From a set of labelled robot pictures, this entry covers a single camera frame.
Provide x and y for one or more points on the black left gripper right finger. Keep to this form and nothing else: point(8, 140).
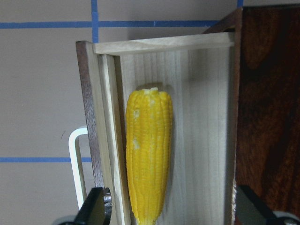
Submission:
point(251, 210)

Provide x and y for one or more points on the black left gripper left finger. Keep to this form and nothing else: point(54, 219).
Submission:
point(96, 209)

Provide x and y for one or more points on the yellow corn cob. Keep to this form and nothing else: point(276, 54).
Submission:
point(149, 120)

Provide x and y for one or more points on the light wooden drawer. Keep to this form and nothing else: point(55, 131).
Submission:
point(197, 71)

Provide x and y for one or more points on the dark wooden drawer cabinet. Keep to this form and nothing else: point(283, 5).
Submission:
point(267, 101)

